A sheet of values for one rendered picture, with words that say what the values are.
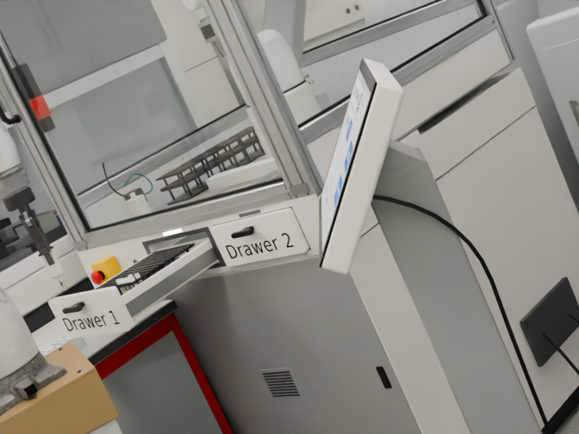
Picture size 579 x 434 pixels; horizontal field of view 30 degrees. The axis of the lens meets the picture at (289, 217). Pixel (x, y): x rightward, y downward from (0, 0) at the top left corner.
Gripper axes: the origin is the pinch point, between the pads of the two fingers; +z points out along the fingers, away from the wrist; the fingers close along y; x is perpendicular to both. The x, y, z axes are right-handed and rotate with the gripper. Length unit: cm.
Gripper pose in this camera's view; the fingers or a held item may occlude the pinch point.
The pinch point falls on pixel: (52, 263)
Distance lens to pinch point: 279.4
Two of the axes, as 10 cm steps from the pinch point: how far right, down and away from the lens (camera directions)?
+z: 4.1, 8.9, 1.8
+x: -8.9, 4.4, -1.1
